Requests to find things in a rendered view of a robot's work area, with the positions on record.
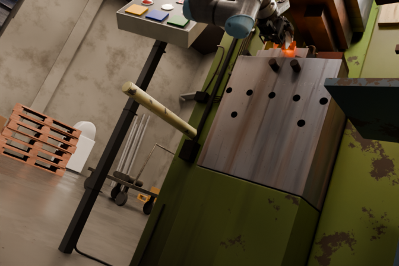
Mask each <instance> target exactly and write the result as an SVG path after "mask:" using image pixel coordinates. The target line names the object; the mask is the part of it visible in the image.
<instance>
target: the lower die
mask: <svg viewBox="0 0 399 266"><path fill-rule="evenodd" d="M310 54H311V52H310V50H309V48H297V46H295V48H294V50H282V49H281V48H276V49H274V48H269V50H258V51H257V54H256V56H270V57H287V58H294V57H295V55H297V56H300V57H303V58H306V57H307V56H308V55H310Z"/></svg>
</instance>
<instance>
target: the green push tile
mask: <svg viewBox="0 0 399 266"><path fill-rule="evenodd" d="M189 21H190V20H187V19H186V18H185V17H182V16H179V15H174V16H173V17H172V18H171V19H170V20H168V21H167V24H171V25H174V26H178V27H182V28H184V27H185V26H186V25H187V24H188V22H189Z"/></svg>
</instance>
